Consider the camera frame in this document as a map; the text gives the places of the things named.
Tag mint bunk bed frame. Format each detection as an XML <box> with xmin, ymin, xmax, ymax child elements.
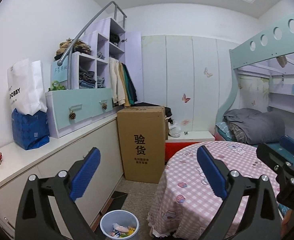
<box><xmin>215</xmin><ymin>14</ymin><xmax>294</xmax><ymax>145</ymax></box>

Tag dark folded clothes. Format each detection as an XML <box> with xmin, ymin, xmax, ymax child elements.
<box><xmin>79</xmin><ymin>71</ymin><xmax>96</xmax><ymax>82</ymax></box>

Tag tan hanging garment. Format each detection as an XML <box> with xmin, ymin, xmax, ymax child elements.
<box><xmin>119</xmin><ymin>64</ymin><xmax>130</xmax><ymax>107</ymax></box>

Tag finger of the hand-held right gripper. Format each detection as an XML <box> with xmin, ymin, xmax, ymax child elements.
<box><xmin>280</xmin><ymin>135</ymin><xmax>294</xmax><ymax>160</ymax></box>
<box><xmin>256</xmin><ymin>142</ymin><xmax>291</xmax><ymax>173</ymax></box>

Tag brown clothes pile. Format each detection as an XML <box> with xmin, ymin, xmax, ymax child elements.
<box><xmin>55</xmin><ymin>38</ymin><xmax>92</xmax><ymax>57</ymax></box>

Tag blue plastic bin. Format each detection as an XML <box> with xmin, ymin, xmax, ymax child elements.
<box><xmin>100</xmin><ymin>210</ymin><xmax>140</xmax><ymax>240</ymax></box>

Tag teal sign board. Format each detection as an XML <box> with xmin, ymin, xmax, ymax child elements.
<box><xmin>50</xmin><ymin>54</ymin><xmax>72</xmax><ymax>89</ymax></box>

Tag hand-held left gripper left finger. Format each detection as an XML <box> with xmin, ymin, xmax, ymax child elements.
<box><xmin>15</xmin><ymin>147</ymin><xmax>101</xmax><ymax>240</ymax></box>

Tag folded blue jeans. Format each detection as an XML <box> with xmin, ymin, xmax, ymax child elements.
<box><xmin>79</xmin><ymin>80</ymin><xmax>97</xmax><ymax>89</ymax></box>

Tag tall cardboard box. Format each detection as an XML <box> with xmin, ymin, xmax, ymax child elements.
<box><xmin>117</xmin><ymin>106</ymin><xmax>166</xmax><ymax>184</ymax></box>

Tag white wardrobe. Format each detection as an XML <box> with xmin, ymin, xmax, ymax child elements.
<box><xmin>141</xmin><ymin>35</ymin><xmax>238</xmax><ymax>133</ymax></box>

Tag grey metal handrail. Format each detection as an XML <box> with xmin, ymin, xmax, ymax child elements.
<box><xmin>57</xmin><ymin>1</ymin><xmax>127</xmax><ymax>89</ymax></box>

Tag red storage bench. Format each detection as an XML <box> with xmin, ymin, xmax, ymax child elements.
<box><xmin>165</xmin><ymin>131</ymin><xmax>215</xmax><ymax>164</ymax></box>

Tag white plastic bag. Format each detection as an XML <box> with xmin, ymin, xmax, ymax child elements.
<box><xmin>169</xmin><ymin>120</ymin><xmax>181</xmax><ymax>138</ymax></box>

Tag purple wardrobe door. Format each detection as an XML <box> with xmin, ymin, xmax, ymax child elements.
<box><xmin>124</xmin><ymin>31</ymin><xmax>142</xmax><ymax>103</ymax></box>

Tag green toy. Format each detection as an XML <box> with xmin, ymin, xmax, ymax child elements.
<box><xmin>49</xmin><ymin>80</ymin><xmax>65</xmax><ymax>91</ymax></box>

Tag grey duvet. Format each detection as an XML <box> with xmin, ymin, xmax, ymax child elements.
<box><xmin>223</xmin><ymin>108</ymin><xmax>286</xmax><ymax>145</ymax></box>

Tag blue plastic package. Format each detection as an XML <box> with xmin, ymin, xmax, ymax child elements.
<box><xmin>11</xmin><ymin>108</ymin><xmax>50</xmax><ymax>150</ymax></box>

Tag purple cubby shelf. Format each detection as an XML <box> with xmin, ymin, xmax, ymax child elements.
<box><xmin>70</xmin><ymin>17</ymin><xmax>126</xmax><ymax>89</ymax></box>

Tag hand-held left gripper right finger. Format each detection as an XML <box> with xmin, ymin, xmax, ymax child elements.
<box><xmin>196</xmin><ymin>145</ymin><xmax>281</xmax><ymax>240</ymax></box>

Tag dark hanging jacket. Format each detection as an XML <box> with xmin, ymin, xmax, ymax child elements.
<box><xmin>126</xmin><ymin>65</ymin><xmax>139</xmax><ymax>103</ymax></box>

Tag teal bed sheet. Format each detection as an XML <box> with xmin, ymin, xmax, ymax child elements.
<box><xmin>252</xmin><ymin>140</ymin><xmax>294</xmax><ymax>170</ymax></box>

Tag pink checked tablecloth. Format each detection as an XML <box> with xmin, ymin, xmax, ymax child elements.
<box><xmin>148</xmin><ymin>141</ymin><xmax>288</xmax><ymax>238</ymax></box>

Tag white paper bag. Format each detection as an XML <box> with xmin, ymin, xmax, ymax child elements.
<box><xmin>7</xmin><ymin>58</ymin><xmax>48</xmax><ymax>115</ymax></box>

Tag cream hanging jacket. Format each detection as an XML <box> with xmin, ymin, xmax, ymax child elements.
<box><xmin>109</xmin><ymin>57</ymin><xmax>125</xmax><ymax>105</ymax></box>

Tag blue checked bedding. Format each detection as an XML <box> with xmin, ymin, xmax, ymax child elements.
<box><xmin>216</xmin><ymin>122</ymin><xmax>231</xmax><ymax>140</ymax></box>

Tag mint drawer unit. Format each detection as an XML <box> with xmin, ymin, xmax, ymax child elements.
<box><xmin>45</xmin><ymin>87</ymin><xmax>114</xmax><ymax>138</ymax></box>

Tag cream low cabinet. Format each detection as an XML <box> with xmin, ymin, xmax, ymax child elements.
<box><xmin>0</xmin><ymin>110</ymin><xmax>124</xmax><ymax>240</ymax></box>

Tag green hanging garment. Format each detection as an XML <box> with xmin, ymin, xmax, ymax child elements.
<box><xmin>123</xmin><ymin>65</ymin><xmax>135</xmax><ymax>105</ymax></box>

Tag black cloth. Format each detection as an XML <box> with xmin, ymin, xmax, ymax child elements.
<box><xmin>134</xmin><ymin>102</ymin><xmax>160</xmax><ymax>108</ymax></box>

